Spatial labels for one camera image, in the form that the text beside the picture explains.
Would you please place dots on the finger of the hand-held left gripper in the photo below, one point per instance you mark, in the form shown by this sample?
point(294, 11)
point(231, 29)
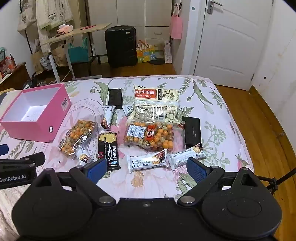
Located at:
point(30, 159)
point(3, 150)

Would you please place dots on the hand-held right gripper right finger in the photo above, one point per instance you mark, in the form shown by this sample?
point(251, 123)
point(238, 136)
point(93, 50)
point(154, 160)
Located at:
point(196, 169)

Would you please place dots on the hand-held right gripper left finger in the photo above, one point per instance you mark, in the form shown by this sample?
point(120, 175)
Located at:
point(96, 170)

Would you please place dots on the white snack bar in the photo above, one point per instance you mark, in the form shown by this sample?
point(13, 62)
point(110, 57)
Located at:
point(128, 109)
point(145, 162)
point(107, 115)
point(185, 156)
point(84, 156)

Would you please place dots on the black biscuit packet gold print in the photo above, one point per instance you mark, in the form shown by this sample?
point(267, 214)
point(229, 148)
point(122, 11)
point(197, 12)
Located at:
point(108, 150)

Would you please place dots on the pink cardboard box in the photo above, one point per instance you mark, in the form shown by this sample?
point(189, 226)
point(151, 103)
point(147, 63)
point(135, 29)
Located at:
point(27, 126)

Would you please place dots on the black snack packet red corner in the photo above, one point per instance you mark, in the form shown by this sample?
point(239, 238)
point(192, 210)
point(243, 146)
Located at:
point(192, 133)

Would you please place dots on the small clear coated peanut bag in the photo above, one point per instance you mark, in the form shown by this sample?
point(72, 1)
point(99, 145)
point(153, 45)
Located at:
point(78, 134)

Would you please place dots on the large clear coated peanut bag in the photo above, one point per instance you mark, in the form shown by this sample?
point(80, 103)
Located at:
point(159, 136)

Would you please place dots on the plain black snack packet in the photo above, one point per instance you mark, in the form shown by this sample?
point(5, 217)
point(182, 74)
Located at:
point(115, 98)

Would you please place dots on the white noodle packet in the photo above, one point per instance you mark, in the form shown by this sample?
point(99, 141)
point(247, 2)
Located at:
point(157, 99)

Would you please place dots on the dark wooden cabinet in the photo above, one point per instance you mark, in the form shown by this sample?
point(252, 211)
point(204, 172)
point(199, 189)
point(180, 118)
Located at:
point(16, 76)

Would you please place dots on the black tripod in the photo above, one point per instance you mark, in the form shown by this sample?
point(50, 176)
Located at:
point(277, 182)

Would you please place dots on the red box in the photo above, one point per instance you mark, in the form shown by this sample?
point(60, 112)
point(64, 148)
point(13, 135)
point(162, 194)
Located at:
point(7, 64)

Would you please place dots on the brown paper bag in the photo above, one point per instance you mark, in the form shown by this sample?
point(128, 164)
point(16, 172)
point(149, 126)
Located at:
point(37, 61)
point(60, 56)

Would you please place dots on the white patterned bag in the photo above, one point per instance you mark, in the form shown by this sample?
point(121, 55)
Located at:
point(46, 63)

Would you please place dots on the black clothes rack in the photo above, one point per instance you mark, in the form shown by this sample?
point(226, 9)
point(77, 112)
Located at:
point(27, 44)

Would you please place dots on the black round mat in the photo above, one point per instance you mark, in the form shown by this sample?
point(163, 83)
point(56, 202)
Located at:
point(156, 61)

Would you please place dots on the teal bag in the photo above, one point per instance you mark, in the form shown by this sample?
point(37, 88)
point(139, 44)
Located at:
point(77, 54)

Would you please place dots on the white plastic bag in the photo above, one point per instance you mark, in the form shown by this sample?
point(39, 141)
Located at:
point(167, 52)

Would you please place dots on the colourful gift bag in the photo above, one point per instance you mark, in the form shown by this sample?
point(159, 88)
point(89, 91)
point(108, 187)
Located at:
point(145, 54)

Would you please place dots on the black suitcase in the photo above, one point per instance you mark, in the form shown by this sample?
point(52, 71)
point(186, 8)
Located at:
point(120, 46)

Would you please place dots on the white cabinet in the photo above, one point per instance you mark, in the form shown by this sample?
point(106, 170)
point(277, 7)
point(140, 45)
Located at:
point(231, 46)

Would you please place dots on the beige tote bag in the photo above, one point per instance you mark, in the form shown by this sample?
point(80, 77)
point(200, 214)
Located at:
point(26, 18)

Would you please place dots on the wooden overbed table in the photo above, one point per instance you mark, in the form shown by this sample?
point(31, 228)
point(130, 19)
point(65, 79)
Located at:
point(76, 32)

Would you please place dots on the pink tissue box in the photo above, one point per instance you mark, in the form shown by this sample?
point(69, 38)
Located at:
point(65, 29)

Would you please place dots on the red booklet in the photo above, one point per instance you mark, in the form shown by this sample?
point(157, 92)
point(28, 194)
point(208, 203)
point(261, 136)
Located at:
point(87, 27)

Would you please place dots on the pink paper bag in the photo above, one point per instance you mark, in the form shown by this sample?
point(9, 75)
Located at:
point(176, 26)

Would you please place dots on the cream knitted cardigan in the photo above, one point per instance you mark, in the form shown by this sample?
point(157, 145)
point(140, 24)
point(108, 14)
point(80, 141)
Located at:
point(53, 14)

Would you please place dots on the beige wardrobe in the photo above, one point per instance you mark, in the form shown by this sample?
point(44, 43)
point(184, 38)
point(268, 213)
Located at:
point(150, 14)

